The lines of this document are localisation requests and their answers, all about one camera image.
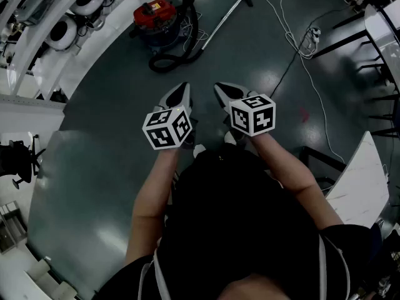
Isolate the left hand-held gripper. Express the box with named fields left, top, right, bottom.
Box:
left=142, top=81, right=199, bottom=151

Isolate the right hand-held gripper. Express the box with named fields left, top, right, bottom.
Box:
left=213, top=81, right=277, bottom=138

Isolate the silver vacuum cleaner wand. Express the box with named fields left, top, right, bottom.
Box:
left=201, top=0, right=245, bottom=52

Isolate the person's left forearm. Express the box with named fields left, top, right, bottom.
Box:
left=124, top=148, right=179, bottom=266

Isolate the person's right forearm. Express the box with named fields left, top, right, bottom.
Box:
left=249, top=132, right=345, bottom=231

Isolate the red canister vacuum cleaner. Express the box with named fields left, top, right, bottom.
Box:
left=129, top=0, right=189, bottom=48

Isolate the person's white left shoe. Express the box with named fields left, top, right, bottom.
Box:
left=192, top=143, right=207, bottom=159

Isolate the person's black clothed torso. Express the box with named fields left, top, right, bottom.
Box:
left=93, top=144, right=381, bottom=300

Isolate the white power strip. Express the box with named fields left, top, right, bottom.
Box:
left=307, top=26, right=323, bottom=43

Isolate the white marble table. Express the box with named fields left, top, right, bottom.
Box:
left=299, top=131, right=391, bottom=230

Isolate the white shelf unit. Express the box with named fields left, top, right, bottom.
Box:
left=0, top=0, right=185, bottom=101

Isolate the black office chair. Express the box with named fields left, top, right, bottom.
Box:
left=0, top=134, right=47, bottom=189

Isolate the white table with black legs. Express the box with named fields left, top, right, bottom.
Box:
left=312, top=3, right=400, bottom=137

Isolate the grey metal cabinet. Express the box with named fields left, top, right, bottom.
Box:
left=0, top=200, right=29, bottom=256

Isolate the black cable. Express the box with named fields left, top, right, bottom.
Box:
left=269, top=9, right=351, bottom=99

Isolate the white cable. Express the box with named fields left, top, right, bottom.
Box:
left=249, top=0, right=346, bottom=164

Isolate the black vacuum hose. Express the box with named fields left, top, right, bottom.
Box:
left=148, top=0, right=204, bottom=74

